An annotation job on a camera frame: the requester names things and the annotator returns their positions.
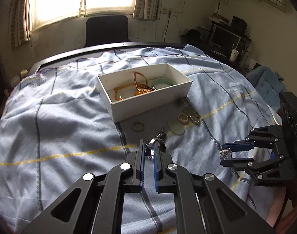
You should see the white vivo cardboard box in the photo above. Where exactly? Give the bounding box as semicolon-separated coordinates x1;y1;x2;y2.
98;63;192;123

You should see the blue folded cloth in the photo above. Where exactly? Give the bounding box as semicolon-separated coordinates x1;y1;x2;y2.
246;66;287;111

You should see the blue checkered bed sheet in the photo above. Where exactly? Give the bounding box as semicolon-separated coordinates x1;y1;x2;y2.
0;45;281;233

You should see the black office chair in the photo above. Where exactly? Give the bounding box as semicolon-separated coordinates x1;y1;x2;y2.
85;15;128;47

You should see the black computer monitor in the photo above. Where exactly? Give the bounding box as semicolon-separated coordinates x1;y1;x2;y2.
209;25;241;54

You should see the orange bead necklace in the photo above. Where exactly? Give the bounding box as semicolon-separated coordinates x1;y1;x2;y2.
113;71;157;101

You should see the dark bronze ring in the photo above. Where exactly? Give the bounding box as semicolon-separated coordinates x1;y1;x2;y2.
132;121;145;133

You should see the silver metal wristwatch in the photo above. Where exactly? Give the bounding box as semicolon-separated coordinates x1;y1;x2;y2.
220;148;232;160

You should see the black bed frame edge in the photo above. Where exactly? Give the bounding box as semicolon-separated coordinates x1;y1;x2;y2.
28;42;184;75

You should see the bright curtained window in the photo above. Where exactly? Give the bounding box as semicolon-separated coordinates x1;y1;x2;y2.
10;0;160;49

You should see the yellow jade ring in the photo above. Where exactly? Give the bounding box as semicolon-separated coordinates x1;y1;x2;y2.
177;113;190;124

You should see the green jade bangle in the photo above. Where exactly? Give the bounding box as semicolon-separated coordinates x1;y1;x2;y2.
152;78;177;90

